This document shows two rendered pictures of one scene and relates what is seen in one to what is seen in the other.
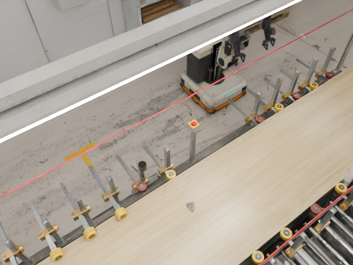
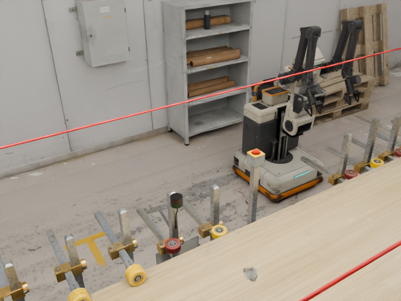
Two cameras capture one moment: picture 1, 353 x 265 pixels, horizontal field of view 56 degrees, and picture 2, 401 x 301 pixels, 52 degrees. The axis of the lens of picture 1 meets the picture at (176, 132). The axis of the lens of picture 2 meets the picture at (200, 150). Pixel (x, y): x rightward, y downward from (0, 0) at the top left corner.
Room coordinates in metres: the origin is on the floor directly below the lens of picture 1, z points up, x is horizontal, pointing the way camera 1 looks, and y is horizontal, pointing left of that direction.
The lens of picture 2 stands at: (-0.21, 0.03, 2.30)
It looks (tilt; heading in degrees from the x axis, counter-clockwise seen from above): 30 degrees down; 4
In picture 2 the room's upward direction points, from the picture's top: 1 degrees counter-clockwise
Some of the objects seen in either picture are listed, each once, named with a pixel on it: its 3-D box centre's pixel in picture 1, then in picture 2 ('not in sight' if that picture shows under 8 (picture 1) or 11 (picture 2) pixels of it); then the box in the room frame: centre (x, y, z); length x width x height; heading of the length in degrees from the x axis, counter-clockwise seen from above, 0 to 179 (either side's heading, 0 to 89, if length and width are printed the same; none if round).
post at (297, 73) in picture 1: (291, 89); (391, 146); (2.39, -1.15, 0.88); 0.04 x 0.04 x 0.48; 35
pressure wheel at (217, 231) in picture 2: (170, 177); (219, 237); (1.41, 0.05, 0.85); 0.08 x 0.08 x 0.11
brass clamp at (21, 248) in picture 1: (13, 252); not in sight; (0.78, 1.11, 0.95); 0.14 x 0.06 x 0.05; 125
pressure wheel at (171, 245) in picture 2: (142, 189); (173, 251); (1.30, 0.28, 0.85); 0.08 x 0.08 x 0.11
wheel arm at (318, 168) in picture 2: (243, 112); (325, 172); (2.15, -0.65, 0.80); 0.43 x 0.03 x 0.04; 35
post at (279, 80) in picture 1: (274, 96); (369, 150); (2.24, -0.94, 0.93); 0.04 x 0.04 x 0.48; 35
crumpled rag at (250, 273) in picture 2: (190, 205); (250, 272); (1.12, -0.10, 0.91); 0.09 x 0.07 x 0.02; 2
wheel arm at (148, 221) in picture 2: (130, 173); (155, 230); (1.46, 0.39, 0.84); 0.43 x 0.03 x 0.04; 35
